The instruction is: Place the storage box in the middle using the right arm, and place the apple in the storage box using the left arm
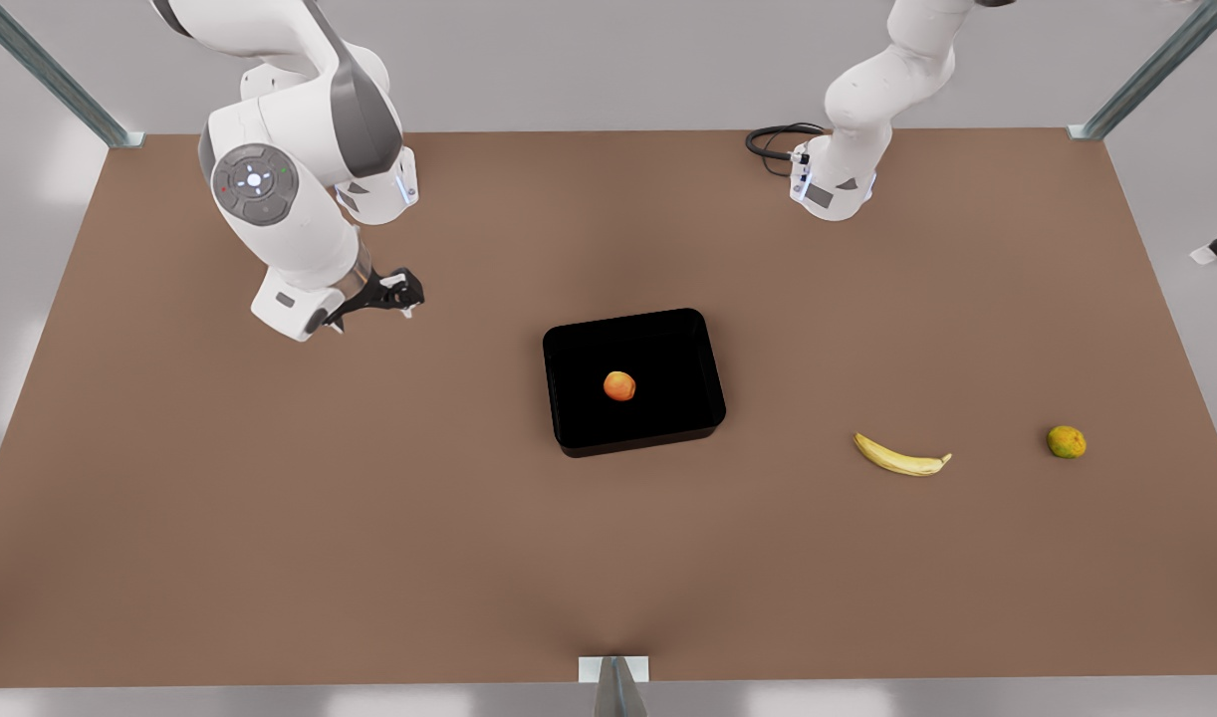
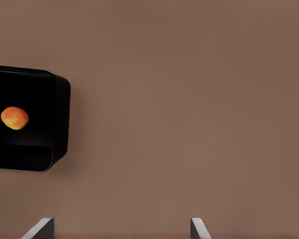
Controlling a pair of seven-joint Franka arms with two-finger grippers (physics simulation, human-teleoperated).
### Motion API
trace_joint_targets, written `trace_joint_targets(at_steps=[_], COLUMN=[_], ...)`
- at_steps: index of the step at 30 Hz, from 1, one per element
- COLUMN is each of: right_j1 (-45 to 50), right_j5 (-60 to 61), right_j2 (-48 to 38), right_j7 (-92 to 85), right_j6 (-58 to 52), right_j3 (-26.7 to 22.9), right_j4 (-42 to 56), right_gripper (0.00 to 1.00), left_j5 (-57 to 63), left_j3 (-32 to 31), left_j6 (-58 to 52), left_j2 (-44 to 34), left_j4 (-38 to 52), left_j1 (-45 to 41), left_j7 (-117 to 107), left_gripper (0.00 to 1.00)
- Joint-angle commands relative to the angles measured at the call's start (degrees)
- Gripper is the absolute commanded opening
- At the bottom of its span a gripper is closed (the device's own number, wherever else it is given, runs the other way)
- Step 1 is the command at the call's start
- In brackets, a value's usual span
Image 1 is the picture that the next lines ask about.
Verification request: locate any black storage box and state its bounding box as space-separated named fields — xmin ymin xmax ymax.
xmin=542 ymin=308 xmax=727 ymax=459

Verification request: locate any yellow banana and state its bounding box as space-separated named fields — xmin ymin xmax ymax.
xmin=853 ymin=431 xmax=954 ymax=478

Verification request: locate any silver frame post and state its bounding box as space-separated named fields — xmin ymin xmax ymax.
xmin=578 ymin=654 xmax=651 ymax=717
xmin=1066 ymin=0 xmax=1217 ymax=142
xmin=0 ymin=0 xmax=146 ymax=150

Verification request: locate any black cable loop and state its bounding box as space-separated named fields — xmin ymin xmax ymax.
xmin=745 ymin=122 xmax=831 ymax=179

